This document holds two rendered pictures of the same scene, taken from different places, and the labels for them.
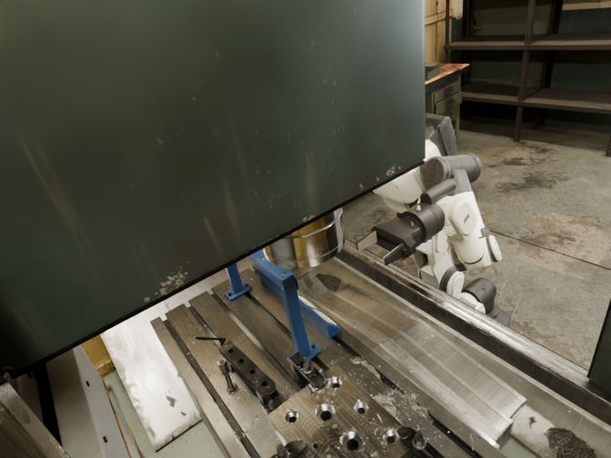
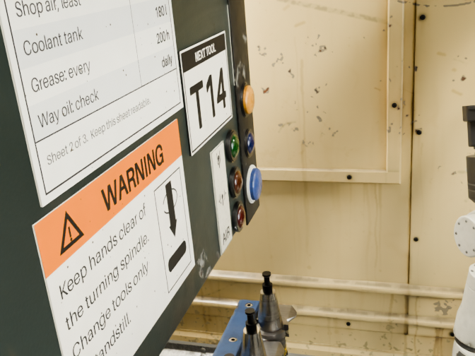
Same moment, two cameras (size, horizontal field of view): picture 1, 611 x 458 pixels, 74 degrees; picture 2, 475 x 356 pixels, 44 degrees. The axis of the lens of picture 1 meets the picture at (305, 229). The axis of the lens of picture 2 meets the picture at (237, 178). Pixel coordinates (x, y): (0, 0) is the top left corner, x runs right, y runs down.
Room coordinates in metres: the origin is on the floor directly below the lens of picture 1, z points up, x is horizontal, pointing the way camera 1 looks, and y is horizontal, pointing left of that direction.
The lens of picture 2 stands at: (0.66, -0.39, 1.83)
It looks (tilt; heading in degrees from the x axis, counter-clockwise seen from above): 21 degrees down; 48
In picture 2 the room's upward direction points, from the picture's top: 5 degrees counter-clockwise
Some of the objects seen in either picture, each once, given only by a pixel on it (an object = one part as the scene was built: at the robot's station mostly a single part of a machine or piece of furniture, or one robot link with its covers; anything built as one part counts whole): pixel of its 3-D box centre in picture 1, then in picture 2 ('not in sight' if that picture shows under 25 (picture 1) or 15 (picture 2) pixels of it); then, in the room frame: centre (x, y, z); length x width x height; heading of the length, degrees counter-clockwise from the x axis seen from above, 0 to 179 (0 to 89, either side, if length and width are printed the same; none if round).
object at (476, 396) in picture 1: (393, 349); not in sight; (1.02, -0.23, 0.70); 0.90 x 0.30 x 0.16; 31
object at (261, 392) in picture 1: (249, 373); not in sight; (0.84, 0.25, 0.93); 0.26 x 0.05 x 0.06; 36
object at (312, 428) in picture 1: (339, 433); not in sight; (0.58, 0.01, 0.97); 0.29 x 0.23 x 0.05; 31
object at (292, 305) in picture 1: (295, 322); not in sight; (0.89, 0.08, 1.05); 0.10 x 0.05 x 0.30; 121
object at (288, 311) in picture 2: not in sight; (277, 313); (1.30, 0.26, 1.21); 0.07 x 0.05 x 0.01; 121
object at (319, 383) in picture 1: (308, 375); not in sight; (0.75, 0.07, 0.97); 0.13 x 0.03 x 0.15; 31
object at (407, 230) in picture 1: (406, 230); not in sight; (0.81, -0.24, 1.35); 0.13 x 0.12 x 0.10; 31
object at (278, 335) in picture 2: not in sight; (270, 330); (1.25, 0.23, 1.21); 0.06 x 0.06 x 0.03
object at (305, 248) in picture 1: (298, 217); not in sight; (0.64, 0.01, 1.54); 0.16 x 0.16 x 0.12
